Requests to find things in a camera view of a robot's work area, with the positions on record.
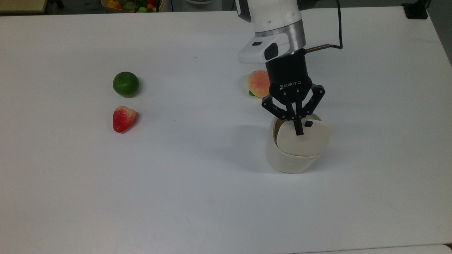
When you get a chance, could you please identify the orange pink toy peach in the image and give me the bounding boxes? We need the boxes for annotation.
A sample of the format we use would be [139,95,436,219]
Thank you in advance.
[247,70,272,98]

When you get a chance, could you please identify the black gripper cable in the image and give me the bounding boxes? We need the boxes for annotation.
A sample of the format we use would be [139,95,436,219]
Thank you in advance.
[304,0,344,54]

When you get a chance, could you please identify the box of toy fruits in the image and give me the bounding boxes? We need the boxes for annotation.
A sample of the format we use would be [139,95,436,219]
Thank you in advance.
[101,0,160,13]

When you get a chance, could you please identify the wooden table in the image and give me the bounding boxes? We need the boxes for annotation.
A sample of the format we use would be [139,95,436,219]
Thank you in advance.
[0,0,48,14]

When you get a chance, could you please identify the green toy lime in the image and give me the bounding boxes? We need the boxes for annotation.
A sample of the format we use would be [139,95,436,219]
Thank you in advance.
[113,72,140,98]

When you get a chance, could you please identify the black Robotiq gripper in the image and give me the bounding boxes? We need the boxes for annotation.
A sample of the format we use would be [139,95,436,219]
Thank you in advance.
[261,49,326,136]

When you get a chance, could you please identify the red toy strawberry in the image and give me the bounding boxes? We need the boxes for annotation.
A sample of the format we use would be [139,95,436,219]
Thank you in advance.
[113,106,138,133]

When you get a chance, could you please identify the black stand base plate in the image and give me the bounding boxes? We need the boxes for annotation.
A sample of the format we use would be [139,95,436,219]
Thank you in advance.
[403,0,430,20]

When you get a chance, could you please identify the beige garbage bin with lid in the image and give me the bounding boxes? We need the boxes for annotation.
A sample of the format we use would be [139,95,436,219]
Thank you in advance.
[266,112,332,174]

